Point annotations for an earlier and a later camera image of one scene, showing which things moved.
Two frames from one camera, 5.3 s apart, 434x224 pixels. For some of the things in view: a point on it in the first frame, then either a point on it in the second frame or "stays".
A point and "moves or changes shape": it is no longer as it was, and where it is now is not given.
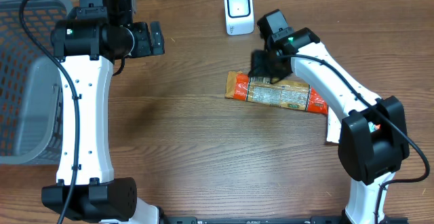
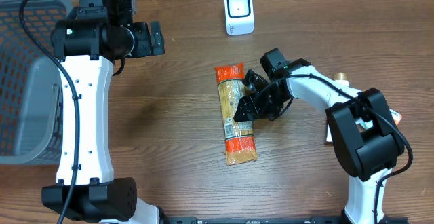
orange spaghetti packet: (288, 92) moves or changes shape
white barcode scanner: (239, 11) stays
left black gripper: (140, 48) stays
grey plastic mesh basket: (31, 96) stays
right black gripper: (255, 72) -> (253, 111)
